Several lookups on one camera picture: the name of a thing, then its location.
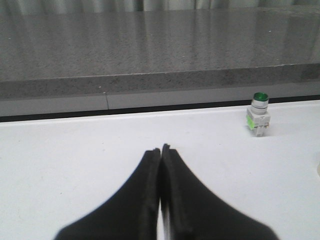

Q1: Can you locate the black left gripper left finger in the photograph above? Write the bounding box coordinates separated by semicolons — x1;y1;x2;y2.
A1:
55;148;161;240

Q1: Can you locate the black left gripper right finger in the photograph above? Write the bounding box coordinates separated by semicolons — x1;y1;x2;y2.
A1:
160;144;278;240

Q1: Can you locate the blue call bell cream base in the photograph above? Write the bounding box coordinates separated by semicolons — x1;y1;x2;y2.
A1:
315;152;320;177

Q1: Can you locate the grey stone counter ledge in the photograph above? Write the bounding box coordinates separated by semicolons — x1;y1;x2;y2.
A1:
0;5;320;116

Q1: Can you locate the grey pleated curtain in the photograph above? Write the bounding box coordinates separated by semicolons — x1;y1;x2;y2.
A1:
0;0;320;16

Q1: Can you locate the green pushbutton switch module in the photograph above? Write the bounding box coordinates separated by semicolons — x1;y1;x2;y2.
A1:
246;92;271;137

